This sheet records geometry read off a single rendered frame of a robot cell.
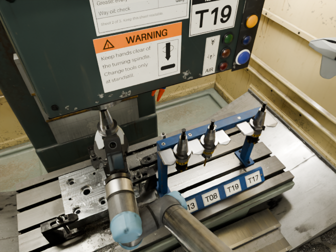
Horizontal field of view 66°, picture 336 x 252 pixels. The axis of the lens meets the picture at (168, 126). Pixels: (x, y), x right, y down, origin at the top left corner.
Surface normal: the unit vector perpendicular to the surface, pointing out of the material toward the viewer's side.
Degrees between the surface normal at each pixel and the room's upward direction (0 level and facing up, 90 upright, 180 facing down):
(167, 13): 90
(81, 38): 90
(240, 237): 8
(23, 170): 0
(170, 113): 0
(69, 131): 90
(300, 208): 24
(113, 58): 90
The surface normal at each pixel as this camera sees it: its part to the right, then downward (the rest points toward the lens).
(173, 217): -0.60, -0.66
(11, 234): 0.37, -0.75
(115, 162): 0.28, 0.22
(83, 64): 0.41, 0.66
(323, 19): -0.91, 0.29
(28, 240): 0.00, -0.70
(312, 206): -0.37, -0.51
